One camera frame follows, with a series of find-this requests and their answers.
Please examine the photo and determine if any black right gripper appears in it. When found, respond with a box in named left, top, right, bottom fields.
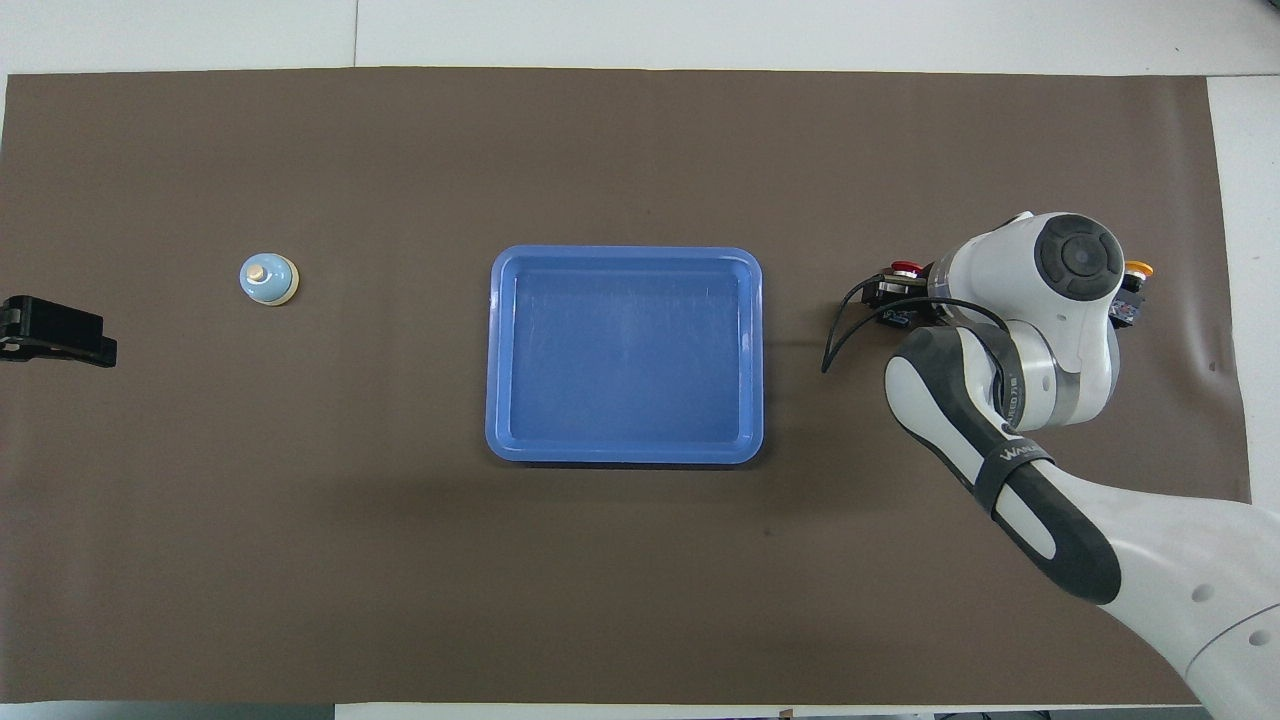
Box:
left=866, top=262, right=951, bottom=327

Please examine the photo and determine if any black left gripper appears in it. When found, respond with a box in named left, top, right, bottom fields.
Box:
left=0, top=295, right=119, bottom=369

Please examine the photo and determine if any red push button switch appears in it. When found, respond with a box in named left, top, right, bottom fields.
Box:
left=884, top=261, right=925, bottom=331

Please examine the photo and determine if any yellow push button switch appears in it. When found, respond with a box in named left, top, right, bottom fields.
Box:
left=1108, top=260, right=1156, bottom=327

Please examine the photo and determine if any blue plastic tray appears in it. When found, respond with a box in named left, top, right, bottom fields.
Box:
left=485, top=245, right=765, bottom=466

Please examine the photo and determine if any round blue cream knob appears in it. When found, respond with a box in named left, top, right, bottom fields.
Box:
left=239, top=250, right=301, bottom=307

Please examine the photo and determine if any brown table mat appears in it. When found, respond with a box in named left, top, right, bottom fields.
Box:
left=0, top=66, right=1253, bottom=706

